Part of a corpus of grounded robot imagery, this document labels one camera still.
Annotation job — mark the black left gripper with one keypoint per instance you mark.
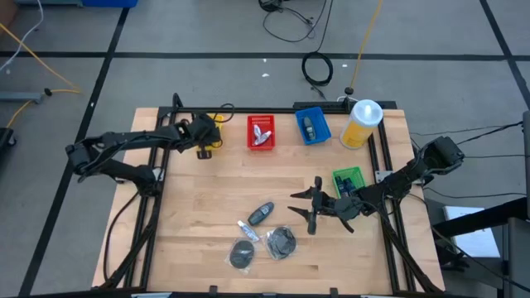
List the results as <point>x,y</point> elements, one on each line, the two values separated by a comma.
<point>198,130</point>

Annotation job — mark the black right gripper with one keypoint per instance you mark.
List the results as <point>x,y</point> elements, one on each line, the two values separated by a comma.
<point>348,208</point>

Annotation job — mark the small dark blue bottle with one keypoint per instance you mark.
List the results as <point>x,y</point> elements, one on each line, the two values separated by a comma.
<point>340,186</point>
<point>350,186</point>

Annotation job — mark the bagged black round brush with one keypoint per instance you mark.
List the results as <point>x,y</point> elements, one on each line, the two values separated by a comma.
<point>281,243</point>
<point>241,253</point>

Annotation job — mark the dark grey deodorant stick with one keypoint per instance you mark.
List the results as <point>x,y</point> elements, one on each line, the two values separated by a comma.
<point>261,213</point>
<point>309,127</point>

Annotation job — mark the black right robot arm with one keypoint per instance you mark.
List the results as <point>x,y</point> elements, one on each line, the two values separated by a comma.
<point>439,155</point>

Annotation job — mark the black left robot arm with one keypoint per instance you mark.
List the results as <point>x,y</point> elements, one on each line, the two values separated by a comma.
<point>124,138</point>

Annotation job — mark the yellow plastic basket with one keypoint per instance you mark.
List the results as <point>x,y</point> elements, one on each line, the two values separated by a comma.
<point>219,119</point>

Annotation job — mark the red plastic basket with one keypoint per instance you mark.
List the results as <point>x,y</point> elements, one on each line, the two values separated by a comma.
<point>250,142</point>

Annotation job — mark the green plastic basket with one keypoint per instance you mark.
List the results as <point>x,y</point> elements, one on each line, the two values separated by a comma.
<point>358,176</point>

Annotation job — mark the blue plastic basket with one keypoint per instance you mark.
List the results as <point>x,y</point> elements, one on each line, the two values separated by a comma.
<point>323,132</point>

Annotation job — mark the large white yellow bottle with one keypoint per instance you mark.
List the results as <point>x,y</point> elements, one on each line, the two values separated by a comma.
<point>360,128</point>

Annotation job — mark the blue storage bin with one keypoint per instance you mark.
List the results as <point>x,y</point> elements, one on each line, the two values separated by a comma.
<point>109,3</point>

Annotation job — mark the white paper sheet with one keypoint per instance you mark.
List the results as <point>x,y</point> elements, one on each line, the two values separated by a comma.
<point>472,232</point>

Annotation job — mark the grey metal floor foot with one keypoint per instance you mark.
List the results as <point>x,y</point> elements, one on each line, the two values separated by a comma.
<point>20,97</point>

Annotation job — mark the dark grey side desk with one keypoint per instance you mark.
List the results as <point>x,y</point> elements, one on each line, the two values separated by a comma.
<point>517,248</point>

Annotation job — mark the black aluminium table frame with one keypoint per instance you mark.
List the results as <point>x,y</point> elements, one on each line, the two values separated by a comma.
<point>269,110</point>

